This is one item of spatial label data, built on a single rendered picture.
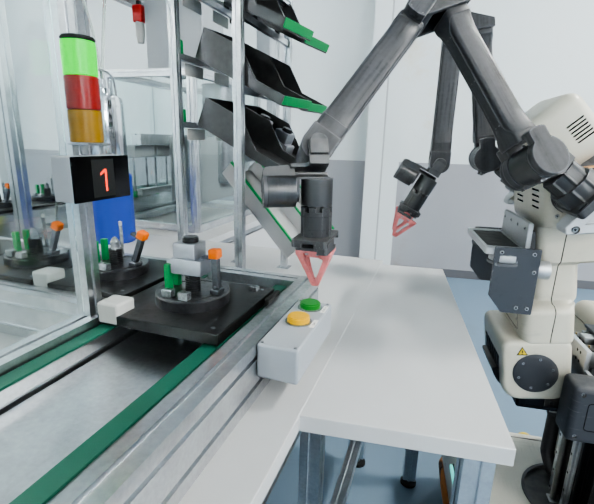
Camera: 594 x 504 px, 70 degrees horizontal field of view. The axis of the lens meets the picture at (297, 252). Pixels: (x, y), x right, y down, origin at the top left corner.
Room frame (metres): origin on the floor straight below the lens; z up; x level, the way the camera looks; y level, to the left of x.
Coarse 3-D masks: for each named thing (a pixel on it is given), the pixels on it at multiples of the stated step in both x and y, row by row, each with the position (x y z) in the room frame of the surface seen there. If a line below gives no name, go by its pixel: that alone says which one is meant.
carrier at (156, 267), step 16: (112, 240) 0.92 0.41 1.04; (112, 256) 0.91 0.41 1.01; (128, 256) 0.98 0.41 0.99; (112, 272) 0.86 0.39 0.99; (128, 272) 0.87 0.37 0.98; (144, 272) 0.91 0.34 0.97; (160, 272) 0.92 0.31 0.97; (112, 288) 0.81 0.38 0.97; (128, 288) 0.81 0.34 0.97; (144, 288) 0.83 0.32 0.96
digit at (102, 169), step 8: (96, 160) 0.68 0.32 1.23; (104, 160) 0.70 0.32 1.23; (112, 160) 0.71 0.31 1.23; (96, 168) 0.68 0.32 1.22; (104, 168) 0.70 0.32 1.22; (112, 168) 0.71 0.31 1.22; (96, 176) 0.68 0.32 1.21; (104, 176) 0.69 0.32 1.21; (112, 176) 0.71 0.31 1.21; (96, 184) 0.68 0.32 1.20; (104, 184) 0.69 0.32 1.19; (112, 184) 0.71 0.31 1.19; (96, 192) 0.67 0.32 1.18; (104, 192) 0.69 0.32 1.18; (112, 192) 0.71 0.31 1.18
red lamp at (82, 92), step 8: (64, 80) 0.68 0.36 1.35; (72, 80) 0.68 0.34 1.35; (80, 80) 0.68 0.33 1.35; (88, 80) 0.68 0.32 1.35; (96, 80) 0.70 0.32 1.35; (64, 88) 0.69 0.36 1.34; (72, 88) 0.68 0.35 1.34; (80, 88) 0.68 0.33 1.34; (88, 88) 0.68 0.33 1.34; (96, 88) 0.70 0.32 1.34; (72, 96) 0.68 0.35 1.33; (80, 96) 0.68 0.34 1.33; (88, 96) 0.68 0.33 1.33; (96, 96) 0.69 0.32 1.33; (72, 104) 0.68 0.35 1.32; (80, 104) 0.68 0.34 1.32; (88, 104) 0.68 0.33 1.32; (96, 104) 0.69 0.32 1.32
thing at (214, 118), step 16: (208, 112) 1.12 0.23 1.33; (224, 112) 1.09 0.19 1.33; (208, 128) 1.12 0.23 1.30; (224, 128) 1.09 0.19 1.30; (256, 128) 1.20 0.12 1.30; (272, 128) 1.17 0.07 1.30; (256, 144) 1.18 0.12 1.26; (272, 144) 1.17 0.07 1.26; (256, 160) 1.05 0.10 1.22; (272, 160) 1.03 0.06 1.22; (288, 160) 1.15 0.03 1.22
